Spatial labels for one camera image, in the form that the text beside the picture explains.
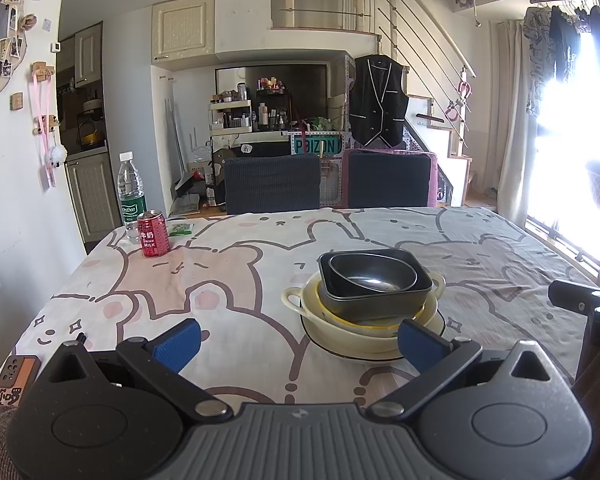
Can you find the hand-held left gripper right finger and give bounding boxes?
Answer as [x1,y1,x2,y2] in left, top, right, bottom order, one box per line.
[365,317,553,421]

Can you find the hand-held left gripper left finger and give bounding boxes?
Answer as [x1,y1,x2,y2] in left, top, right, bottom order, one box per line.
[45,317,233,421]

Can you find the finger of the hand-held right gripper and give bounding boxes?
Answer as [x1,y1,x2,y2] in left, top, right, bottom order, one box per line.
[548,279,600,314]

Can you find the white plate black rim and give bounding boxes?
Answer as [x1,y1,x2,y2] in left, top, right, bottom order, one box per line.
[299,310,447,362]

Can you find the cream two-handled bowl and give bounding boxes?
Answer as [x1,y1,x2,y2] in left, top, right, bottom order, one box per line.
[281,271,447,353]

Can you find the dark rectangular metal pan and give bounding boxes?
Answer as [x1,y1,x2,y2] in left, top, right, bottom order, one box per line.
[317,249,434,320]

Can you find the dark oval metal bowl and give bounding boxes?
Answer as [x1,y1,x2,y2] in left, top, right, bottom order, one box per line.
[327,252,418,295]

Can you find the yellow-rimmed bowl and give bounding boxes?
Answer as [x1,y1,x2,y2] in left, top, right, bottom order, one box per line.
[316,280,438,328]

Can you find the printed bear tablecloth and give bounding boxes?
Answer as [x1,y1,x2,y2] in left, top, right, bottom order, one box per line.
[12,206,600,411]

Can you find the red drink can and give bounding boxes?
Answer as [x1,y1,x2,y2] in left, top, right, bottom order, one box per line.
[137,210,170,259]

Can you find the clear water bottle green label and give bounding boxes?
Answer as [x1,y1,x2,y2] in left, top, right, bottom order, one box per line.
[117,152,147,242]

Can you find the cream kitchen base cabinet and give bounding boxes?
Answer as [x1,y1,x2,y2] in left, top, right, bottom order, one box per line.
[64,152,123,246]

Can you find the dark grey chair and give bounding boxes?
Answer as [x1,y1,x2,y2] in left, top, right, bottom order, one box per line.
[347,152,431,208]
[223,154,322,215]

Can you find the phone in orange case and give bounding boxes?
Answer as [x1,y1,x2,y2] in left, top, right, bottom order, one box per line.
[0,355,42,411]

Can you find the beige curtain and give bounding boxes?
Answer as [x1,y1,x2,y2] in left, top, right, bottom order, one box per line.
[495,20,538,206]

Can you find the white staircase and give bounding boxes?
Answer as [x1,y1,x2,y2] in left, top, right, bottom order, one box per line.
[407,95,473,196]

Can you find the white shelf rack with bottles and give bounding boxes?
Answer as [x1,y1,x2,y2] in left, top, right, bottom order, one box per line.
[208,99,253,135]

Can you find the green licence plate sign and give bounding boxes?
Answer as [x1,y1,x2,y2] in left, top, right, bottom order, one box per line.
[290,132,342,156]

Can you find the dark kettle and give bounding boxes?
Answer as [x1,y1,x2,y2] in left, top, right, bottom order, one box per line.
[77,120,103,148]

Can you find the black vest with white trim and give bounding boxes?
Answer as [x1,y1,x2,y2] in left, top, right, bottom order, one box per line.
[348,54,411,147]

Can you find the hanging dark clothes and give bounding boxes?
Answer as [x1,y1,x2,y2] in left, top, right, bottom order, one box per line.
[522,2,600,116]

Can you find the pink ribbon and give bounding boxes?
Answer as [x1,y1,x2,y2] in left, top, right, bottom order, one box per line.
[29,67,58,188]

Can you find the cream upper cabinet door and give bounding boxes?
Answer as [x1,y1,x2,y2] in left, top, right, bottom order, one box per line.
[151,0,216,63]

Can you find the large wall mirror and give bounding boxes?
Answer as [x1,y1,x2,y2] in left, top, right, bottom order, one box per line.
[215,62,329,111]

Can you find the wall photo board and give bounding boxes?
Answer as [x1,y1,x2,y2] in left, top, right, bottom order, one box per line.
[0,0,28,95]

